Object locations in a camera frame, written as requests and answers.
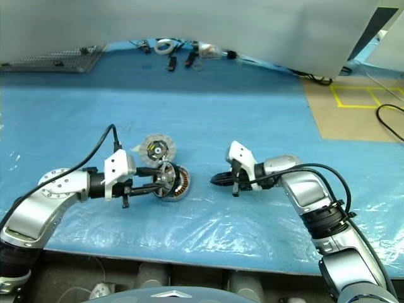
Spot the motor housing with copper windings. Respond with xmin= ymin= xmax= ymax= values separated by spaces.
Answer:
xmin=153 ymin=161 xmax=191 ymax=203

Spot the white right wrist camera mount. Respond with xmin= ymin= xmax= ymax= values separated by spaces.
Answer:
xmin=224 ymin=141 xmax=263 ymax=192

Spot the clear plastic bag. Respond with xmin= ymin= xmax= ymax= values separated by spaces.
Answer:
xmin=198 ymin=42 xmax=223 ymax=60

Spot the grey rounded cylinder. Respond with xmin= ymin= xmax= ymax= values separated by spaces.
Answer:
xmin=137 ymin=261 xmax=173 ymax=290
xmin=227 ymin=270 xmax=264 ymax=294

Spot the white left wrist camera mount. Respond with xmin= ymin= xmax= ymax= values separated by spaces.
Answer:
xmin=103 ymin=148 xmax=137 ymax=200

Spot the white side panel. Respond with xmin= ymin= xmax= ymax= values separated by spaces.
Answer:
xmin=367 ymin=21 xmax=404 ymax=72

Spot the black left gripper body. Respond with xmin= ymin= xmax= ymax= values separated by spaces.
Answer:
xmin=112 ymin=167 xmax=150 ymax=210

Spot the white backdrop sheet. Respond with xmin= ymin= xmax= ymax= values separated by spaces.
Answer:
xmin=0 ymin=0 xmax=383 ymax=78

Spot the round silver motor end cover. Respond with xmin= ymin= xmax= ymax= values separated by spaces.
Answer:
xmin=138 ymin=134 xmax=176 ymax=167

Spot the blue plastic table cover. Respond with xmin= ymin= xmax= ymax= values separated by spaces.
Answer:
xmin=0 ymin=39 xmax=404 ymax=278

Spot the perforated metal plate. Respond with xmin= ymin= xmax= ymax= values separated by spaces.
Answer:
xmin=0 ymin=44 xmax=107 ymax=74

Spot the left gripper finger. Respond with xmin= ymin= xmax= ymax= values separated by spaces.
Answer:
xmin=129 ymin=184 xmax=163 ymax=195
xmin=136 ymin=168 xmax=167 ymax=177

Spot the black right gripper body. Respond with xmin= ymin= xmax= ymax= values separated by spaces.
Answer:
xmin=231 ymin=160 xmax=254 ymax=198

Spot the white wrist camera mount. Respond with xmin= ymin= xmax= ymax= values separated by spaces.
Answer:
xmin=224 ymin=141 xmax=263 ymax=192
xmin=103 ymin=148 xmax=137 ymax=200

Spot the tangled black wire bundle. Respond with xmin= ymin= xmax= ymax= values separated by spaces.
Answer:
xmin=134 ymin=39 xmax=152 ymax=54

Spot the white tape roll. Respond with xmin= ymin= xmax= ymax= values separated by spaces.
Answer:
xmin=153 ymin=39 xmax=175 ymax=56

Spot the black floor cable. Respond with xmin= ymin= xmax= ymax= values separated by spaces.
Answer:
xmin=376 ymin=104 xmax=404 ymax=141

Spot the small white part under table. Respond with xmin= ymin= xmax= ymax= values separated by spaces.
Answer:
xmin=90 ymin=280 xmax=116 ymax=300

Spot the brown floor mat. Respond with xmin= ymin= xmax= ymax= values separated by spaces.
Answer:
xmin=299 ymin=74 xmax=404 ymax=143

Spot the grey robot torso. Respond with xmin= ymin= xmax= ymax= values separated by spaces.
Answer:
xmin=107 ymin=286 xmax=241 ymax=303

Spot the black cable under backdrop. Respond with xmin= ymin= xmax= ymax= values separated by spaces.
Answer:
xmin=296 ymin=68 xmax=353 ymax=86

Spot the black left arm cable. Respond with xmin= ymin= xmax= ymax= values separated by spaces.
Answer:
xmin=0 ymin=124 xmax=123 ymax=223

